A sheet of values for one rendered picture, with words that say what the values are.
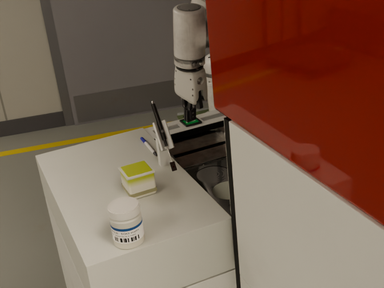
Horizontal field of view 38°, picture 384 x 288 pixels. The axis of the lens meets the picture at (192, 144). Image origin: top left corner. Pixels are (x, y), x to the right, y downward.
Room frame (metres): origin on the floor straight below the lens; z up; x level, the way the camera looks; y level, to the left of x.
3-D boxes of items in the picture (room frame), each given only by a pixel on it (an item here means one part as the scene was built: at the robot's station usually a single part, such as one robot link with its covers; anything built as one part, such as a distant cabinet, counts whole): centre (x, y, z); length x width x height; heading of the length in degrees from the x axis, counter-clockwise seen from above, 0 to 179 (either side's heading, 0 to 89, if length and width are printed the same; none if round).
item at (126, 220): (1.05, 0.16, 1.01); 0.07 x 0.07 x 0.10
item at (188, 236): (1.33, 0.20, 0.89); 0.62 x 0.35 x 0.14; 22
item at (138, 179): (1.27, 0.15, 1.00); 0.07 x 0.07 x 0.07; 22
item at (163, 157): (1.39, 0.08, 1.03); 0.06 x 0.04 x 0.13; 22
